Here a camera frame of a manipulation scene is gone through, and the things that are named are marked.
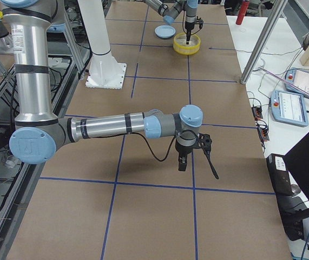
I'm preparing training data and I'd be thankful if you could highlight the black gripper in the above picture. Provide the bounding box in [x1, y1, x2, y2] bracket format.
[175, 141, 193, 171]
[185, 21, 194, 45]

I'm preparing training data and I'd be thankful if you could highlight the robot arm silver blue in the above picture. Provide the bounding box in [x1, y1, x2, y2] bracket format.
[0, 1, 205, 171]
[143, 0, 199, 44]

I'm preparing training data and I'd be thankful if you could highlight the yellow bamboo steamer basket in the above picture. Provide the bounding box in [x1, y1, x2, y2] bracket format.
[173, 32, 201, 55]

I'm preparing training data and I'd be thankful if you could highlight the light blue plate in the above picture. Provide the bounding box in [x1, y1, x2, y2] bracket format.
[154, 25, 176, 39]

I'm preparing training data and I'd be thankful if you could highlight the red cylinder bottle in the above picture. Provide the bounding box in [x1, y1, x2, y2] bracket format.
[235, 0, 249, 25]

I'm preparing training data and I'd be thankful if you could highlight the orange black connector board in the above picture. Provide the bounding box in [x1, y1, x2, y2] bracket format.
[251, 106, 263, 120]

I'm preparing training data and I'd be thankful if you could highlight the black desktop computer box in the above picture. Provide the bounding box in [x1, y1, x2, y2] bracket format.
[266, 153, 301, 196]

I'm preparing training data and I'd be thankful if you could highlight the near teach pendant tablet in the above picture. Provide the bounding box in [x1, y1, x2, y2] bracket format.
[270, 90, 309, 127]

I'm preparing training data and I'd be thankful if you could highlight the teach pendant tablet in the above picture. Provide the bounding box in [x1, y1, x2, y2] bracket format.
[285, 68, 309, 98]
[270, 90, 309, 127]

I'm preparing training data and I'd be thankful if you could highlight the far teach pendant tablet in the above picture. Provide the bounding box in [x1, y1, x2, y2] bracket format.
[285, 68, 309, 98]

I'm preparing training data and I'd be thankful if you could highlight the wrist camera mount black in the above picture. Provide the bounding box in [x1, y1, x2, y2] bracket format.
[195, 16, 204, 30]
[193, 133, 212, 154]

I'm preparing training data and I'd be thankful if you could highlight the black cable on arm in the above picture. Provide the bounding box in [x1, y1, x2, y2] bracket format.
[128, 129, 220, 180]

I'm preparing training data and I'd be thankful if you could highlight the white pedestal column base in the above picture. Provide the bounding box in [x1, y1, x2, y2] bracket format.
[78, 0, 127, 89]

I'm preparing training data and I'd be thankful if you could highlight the aluminium frame post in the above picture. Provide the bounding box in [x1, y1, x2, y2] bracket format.
[240, 0, 288, 85]

